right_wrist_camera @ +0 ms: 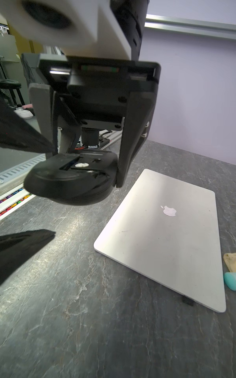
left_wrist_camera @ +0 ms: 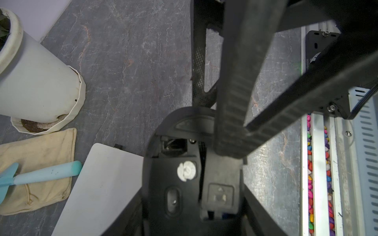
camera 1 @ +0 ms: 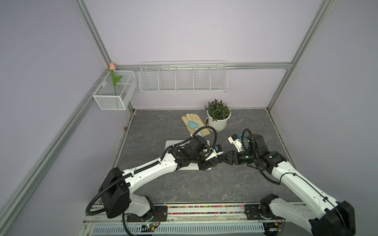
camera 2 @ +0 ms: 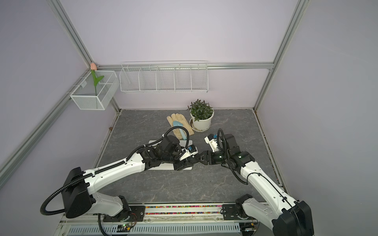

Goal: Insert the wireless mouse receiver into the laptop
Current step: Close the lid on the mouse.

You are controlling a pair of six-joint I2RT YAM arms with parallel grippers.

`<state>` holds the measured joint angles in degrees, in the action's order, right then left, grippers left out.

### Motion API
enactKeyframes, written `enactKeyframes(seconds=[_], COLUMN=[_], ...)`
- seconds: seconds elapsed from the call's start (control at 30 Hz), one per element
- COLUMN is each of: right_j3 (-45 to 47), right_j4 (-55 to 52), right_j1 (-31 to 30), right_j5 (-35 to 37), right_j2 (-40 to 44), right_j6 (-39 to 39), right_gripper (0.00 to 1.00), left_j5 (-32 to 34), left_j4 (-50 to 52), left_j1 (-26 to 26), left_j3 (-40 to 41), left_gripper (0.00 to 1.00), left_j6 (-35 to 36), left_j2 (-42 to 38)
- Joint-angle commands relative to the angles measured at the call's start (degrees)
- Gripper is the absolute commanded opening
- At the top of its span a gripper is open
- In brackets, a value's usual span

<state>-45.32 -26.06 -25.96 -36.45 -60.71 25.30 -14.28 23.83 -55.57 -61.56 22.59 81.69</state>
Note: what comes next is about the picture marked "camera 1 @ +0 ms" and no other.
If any silver laptop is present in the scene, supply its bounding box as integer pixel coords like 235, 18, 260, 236
166, 137, 210, 171

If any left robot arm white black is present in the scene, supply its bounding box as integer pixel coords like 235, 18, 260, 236
85, 131, 223, 221

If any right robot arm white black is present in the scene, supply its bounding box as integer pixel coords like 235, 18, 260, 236
222, 128, 356, 236

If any white plant pot saucer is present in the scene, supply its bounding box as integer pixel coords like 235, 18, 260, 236
204, 118, 228, 133

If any light blue garden trowel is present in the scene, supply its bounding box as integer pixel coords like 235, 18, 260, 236
188, 121, 199, 134

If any white pot with green plant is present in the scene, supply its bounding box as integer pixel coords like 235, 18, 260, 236
205, 99, 231, 131

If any beige work glove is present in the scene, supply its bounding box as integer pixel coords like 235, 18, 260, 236
181, 113, 205, 135

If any artificial pink tulip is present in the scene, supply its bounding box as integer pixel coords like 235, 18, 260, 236
109, 63, 123, 96

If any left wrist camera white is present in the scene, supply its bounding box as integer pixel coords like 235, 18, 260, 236
205, 145, 223, 161

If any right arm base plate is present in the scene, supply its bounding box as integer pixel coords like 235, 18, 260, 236
244, 203, 285, 223

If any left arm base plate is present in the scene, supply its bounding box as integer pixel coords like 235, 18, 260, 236
126, 205, 168, 222

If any white wire wall shelf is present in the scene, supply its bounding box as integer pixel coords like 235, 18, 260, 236
139, 61, 228, 93

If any white mesh wall basket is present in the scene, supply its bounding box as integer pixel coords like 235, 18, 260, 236
93, 70, 137, 111

